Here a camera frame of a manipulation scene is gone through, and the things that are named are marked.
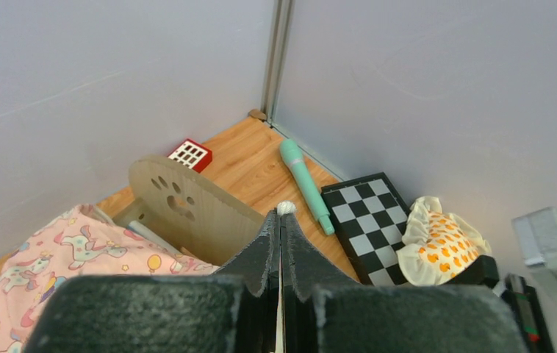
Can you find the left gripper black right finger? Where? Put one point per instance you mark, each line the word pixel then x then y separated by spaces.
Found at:
pixel 324 310

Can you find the red white grid block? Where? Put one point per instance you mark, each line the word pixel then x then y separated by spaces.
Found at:
pixel 193 155

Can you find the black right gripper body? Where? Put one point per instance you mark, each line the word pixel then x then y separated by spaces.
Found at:
pixel 483 271

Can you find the wooden striped pet bed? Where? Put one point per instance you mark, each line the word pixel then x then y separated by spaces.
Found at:
pixel 188 211

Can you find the pink unicorn drawstring bag blanket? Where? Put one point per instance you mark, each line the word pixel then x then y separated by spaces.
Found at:
pixel 82 241

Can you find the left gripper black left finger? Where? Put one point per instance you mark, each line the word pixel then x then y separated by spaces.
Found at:
pixel 233 309

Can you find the black and silver chessboard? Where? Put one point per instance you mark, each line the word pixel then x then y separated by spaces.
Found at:
pixel 369 217

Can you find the mint green massager wand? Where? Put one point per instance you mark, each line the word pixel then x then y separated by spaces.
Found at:
pixel 294 159

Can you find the orange duck print pillow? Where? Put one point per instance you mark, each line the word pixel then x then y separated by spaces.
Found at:
pixel 437 246

